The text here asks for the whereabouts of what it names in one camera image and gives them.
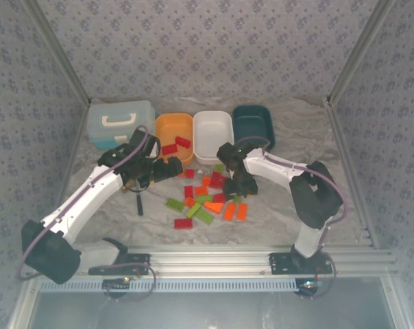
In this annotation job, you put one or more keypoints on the small green lego brick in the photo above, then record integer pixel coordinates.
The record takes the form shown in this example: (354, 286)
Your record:
(237, 199)
(219, 168)

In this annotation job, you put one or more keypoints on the small red lego brick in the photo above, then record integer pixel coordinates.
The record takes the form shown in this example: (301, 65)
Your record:
(190, 173)

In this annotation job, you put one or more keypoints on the long orange lego brick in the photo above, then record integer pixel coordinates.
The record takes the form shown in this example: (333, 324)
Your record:
(229, 211)
(242, 211)

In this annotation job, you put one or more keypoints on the small orange lego brick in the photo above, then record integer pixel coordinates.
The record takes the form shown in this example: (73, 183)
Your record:
(206, 180)

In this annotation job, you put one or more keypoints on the orange lego wedge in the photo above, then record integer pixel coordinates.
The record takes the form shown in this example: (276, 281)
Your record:
(214, 207)

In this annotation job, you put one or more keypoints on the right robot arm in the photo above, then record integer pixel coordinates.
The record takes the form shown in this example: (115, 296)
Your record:
(316, 198)

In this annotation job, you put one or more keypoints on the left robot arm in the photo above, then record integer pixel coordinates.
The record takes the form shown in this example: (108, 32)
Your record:
(90, 195)

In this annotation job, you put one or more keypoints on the large red lego piece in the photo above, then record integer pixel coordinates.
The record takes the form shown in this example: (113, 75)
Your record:
(216, 180)

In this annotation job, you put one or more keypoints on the black pen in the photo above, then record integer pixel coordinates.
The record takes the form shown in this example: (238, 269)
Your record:
(140, 205)

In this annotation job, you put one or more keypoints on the white plastic container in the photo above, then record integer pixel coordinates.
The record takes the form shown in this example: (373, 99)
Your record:
(212, 133)

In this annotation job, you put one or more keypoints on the orange plastic container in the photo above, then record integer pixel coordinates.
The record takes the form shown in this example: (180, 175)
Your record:
(172, 127)

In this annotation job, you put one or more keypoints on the dark green plastic container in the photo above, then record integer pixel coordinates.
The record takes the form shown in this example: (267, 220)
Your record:
(253, 123)

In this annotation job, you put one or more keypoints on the light blue storage box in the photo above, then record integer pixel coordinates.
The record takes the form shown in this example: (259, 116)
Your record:
(118, 120)

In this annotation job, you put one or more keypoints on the small circuit board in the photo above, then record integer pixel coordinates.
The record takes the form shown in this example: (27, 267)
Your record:
(309, 286)
(116, 284)

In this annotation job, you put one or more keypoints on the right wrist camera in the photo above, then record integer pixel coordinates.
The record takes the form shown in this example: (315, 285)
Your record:
(233, 186)

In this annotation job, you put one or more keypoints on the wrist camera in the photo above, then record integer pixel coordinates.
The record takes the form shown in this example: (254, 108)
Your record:
(233, 186)
(143, 144)

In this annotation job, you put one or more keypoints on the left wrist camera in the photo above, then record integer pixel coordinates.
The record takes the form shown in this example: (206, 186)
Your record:
(143, 144)

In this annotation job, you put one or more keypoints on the aluminium side rail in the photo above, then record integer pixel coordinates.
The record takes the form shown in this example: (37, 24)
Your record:
(80, 132)
(337, 130)

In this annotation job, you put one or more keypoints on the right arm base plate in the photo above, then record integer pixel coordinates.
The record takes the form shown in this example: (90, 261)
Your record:
(282, 264)

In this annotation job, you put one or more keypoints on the aluminium frame rail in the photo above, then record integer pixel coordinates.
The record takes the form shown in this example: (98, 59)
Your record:
(207, 260)

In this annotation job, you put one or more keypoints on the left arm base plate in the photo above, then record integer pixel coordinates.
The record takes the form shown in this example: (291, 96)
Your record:
(124, 264)

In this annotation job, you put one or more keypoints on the aluminium frame post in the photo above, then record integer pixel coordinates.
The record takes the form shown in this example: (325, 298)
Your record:
(63, 51)
(359, 51)

